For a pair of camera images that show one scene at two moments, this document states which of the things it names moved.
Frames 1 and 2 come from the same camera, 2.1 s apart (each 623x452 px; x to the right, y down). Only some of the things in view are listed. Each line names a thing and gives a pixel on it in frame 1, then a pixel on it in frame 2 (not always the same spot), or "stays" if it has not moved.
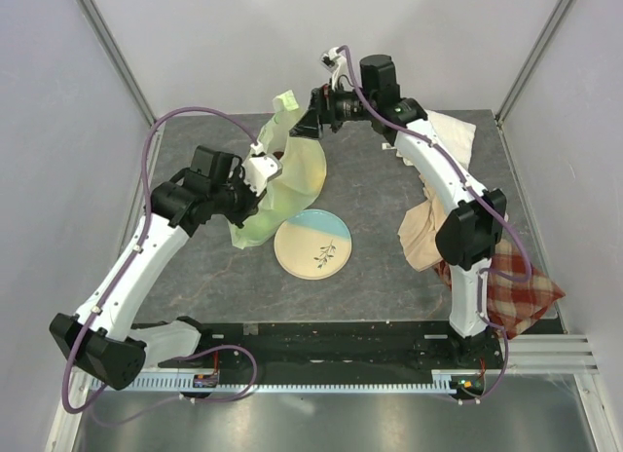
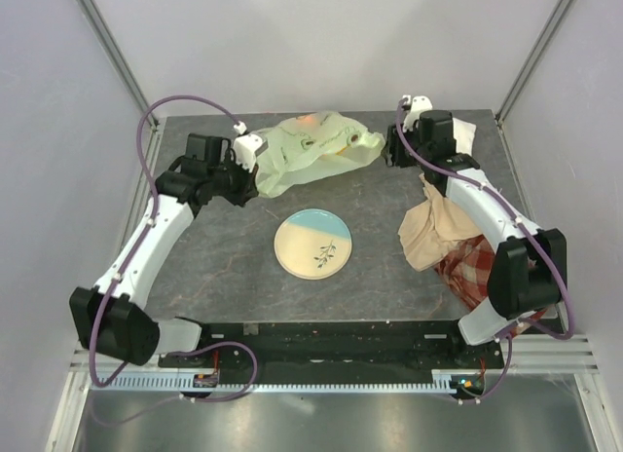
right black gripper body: x=344 y=106 → x=399 y=154
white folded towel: x=459 y=136 stays
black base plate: x=339 y=345 stays
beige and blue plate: x=312 y=244 stays
